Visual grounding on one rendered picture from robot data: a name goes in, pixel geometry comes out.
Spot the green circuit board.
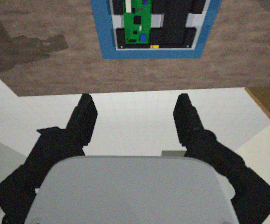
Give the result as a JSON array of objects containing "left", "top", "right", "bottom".
[{"left": 122, "top": 0, "right": 152, "bottom": 44}]

